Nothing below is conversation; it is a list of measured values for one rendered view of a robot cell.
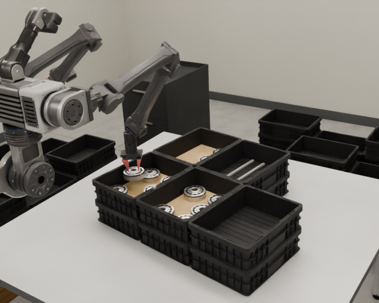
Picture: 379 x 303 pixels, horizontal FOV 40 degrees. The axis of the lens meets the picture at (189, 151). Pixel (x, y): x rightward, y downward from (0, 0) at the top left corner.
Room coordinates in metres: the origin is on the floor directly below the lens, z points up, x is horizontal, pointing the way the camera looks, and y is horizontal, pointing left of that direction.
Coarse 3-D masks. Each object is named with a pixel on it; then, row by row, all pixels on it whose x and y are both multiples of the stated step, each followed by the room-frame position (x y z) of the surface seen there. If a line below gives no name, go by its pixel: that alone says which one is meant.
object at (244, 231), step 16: (240, 192) 1.98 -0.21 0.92; (256, 192) 1.97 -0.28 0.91; (224, 208) 1.89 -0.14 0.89; (240, 208) 1.98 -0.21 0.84; (256, 208) 1.97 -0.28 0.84; (272, 208) 1.92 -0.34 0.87; (288, 208) 1.86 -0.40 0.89; (208, 224) 1.81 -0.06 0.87; (224, 224) 1.86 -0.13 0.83; (240, 224) 1.86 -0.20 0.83; (256, 224) 1.85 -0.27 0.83; (272, 224) 1.85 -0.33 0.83; (288, 224) 1.76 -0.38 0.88; (192, 240) 1.73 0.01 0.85; (208, 240) 1.67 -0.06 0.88; (240, 240) 1.74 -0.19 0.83; (272, 240) 1.67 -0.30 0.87; (224, 256) 1.62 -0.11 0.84; (240, 256) 1.56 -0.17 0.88; (256, 256) 1.59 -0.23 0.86
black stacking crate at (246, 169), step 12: (240, 144) 2.48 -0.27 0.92; (252, 144) 2.47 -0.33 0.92; (228, 156) 2.41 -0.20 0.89; (240, 156) 2.48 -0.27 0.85; (252, 156) 2.47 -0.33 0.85; (264, 156) 2.42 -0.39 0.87; (276, 156) 2.37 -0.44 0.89; (216, 168) 2.33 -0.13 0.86; (228, 168) 2.39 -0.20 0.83; (252, 168) 2.37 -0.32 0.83; (276, 168) 2.24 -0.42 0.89; (264, 180) 2.16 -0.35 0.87; (276, 180) 2.23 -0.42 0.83
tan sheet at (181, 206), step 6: (210, 192) 2.14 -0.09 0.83; (180, 198) 2.10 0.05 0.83; (168, 204) 2.05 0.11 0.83; (174, 204) 2.05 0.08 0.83; (180, 204) 2.04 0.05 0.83; (186, 204) 2.04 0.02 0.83; (192, 204) 2.04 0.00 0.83; (174, 210) 1.99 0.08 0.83; (180, 210) 1.99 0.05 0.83; (186, 210) 1.99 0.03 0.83
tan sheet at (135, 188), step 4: (164, 176) 2.33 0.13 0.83; (140, 180) 2.30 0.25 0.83; (160, 180) 2.29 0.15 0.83; (128, 184) 2.27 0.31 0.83; (132, 184) 2.27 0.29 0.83; (136, 184) 2.26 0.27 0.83; (140, 184) 2.26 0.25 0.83; (144, 184) 2.26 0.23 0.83; (148, 184) 2.26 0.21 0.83; (152, 184) 2.25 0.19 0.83; (156, 184) 2.25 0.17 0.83; (128, 188) 2.22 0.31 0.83; (132, 188) 2.22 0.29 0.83; (136, 188) 2.22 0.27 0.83; (140, 188) 2.22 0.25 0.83; (128, 192) 2.18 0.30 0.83; (132, 192) 2.18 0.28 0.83; (136, 192) 2.18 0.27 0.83; (140, 192) 2.18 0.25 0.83; (132, 196) 2.14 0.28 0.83
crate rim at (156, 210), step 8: (192, 168) 2.21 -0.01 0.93; (200, 168) 2.20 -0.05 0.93; (176, 176) 2.13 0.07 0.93; (216, 176) 2.12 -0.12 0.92; (240, 184) 2.03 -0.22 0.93; (152, 192) 2.00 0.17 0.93; (136, 200) 1.93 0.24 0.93; (216, 200) 1.90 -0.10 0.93; (144, 208) 1.90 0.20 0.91; (152, 208) 1.86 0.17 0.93; (168, 216) 1.80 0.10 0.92; (176, 216) 1.78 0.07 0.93; (192, 216) 1.78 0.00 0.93; (184, 224) 1.74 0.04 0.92
